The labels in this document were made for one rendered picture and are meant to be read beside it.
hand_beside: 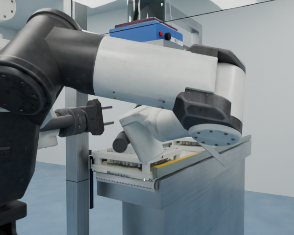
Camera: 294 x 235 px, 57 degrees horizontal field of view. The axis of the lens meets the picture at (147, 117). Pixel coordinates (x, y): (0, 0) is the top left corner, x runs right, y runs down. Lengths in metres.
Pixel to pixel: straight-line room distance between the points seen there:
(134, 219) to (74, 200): 0.26
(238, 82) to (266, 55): 3.67
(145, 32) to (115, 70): 0.58
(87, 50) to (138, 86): 0.08
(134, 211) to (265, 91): 3.17
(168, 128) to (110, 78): 0.19
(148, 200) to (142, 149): 0.37
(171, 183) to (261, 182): 3.24
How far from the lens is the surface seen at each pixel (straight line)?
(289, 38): 4.12
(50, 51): 0.40
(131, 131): 0.62
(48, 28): 0.43
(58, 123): 0.78
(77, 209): 1.06
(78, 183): 1.03
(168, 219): 1.10
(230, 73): 0.43
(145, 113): 0.56
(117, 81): 0.37
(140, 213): 1.13
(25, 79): 0.36
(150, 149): 0.62
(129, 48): 0.38
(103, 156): 0.98
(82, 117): 0.86
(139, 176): 0.90
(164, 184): 0.94
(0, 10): 0.62
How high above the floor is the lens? 1.17
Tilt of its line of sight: 2 degrees down
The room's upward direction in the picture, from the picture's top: straight up
